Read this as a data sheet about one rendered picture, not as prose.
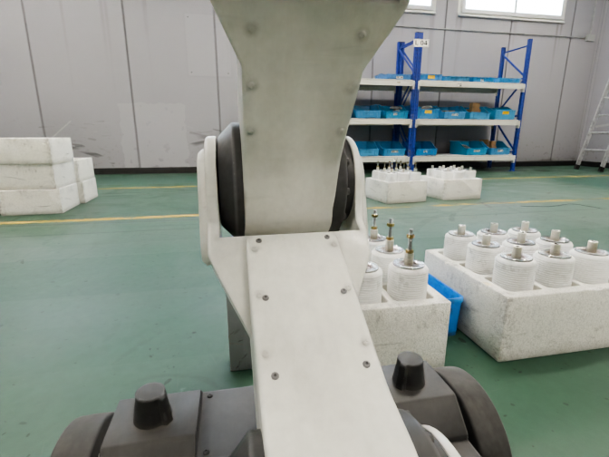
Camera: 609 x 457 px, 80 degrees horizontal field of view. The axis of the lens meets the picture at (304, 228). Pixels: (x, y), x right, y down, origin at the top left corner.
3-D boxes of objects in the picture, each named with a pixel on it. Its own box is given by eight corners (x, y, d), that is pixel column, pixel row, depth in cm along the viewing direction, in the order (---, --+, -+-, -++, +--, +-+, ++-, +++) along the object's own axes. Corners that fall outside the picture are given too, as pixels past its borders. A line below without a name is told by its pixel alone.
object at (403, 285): (418, 322, 99) (423, 258, 94) (427, 341, 90) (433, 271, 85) (381, 320, 99) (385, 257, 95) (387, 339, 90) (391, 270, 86)
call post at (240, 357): (259, 368, 90) (255, 248, 83) (230, 372, 89) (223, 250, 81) (257, 352, 97) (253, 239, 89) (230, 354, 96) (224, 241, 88)
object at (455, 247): (477, 290, 118) (484, 237, 114) (450, 293, 117) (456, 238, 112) (459, 279, 128) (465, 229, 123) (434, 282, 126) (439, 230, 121)
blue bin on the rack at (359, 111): (346, 120, 565) (346, 105, 560) (370, 120, 572) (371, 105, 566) (356, 118, 517) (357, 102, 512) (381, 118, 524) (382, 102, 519)
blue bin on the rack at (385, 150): (369, 154, 588) (370, 140, 583) (391, 154, 597) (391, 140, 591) (382, 156, 541) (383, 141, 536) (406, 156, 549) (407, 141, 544)
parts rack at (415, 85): (517, 170, 587) (535, 38, 539) (290, 176, 516) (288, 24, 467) (489, 167, 647) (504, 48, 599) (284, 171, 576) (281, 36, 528)
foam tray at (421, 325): (444, 368, 90) (451, 301, 86) (287, 388, 83) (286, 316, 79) (382, 300, 127) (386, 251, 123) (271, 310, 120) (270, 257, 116)
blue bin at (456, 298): (461, 335, 105) (466, 297, 102) (426, 340, 103) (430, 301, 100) (410, 293, 133) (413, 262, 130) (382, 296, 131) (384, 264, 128)
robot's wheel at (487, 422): (506, 545, 51) (526, 426, 47) (474, 553, 50) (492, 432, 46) (430, 434, 70) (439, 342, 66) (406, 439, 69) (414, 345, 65)
